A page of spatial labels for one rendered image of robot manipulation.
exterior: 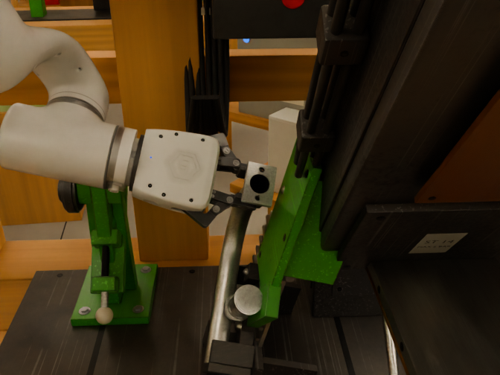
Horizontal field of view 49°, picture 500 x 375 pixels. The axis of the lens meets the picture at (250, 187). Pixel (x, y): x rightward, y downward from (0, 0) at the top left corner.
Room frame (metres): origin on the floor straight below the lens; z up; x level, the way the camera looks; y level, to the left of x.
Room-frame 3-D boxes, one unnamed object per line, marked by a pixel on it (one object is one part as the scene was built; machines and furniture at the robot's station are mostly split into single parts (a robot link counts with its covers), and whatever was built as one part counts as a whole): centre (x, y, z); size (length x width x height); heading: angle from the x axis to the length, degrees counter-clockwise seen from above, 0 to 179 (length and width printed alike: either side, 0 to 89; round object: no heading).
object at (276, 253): (0.60, -0.08, 1.17); 0.13 x 0.12 x 0.20; 93
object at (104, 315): (0.68, 0.23, 0.96); 0.06 x 0.03 x 0.06; 3
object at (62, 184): (0.77, 0.29, 1.12); 0.07 x 0.03 x 0.08; 3
